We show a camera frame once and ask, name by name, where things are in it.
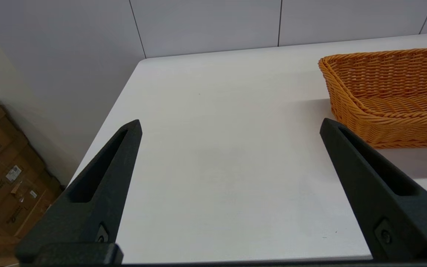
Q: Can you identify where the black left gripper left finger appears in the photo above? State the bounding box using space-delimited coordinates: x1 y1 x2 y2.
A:
15 119 142 266

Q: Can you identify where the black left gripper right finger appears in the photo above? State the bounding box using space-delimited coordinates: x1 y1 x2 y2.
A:
320 118 427 261

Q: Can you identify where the orange wicker basket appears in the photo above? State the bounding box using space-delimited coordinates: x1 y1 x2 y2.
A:
318 46 427 149

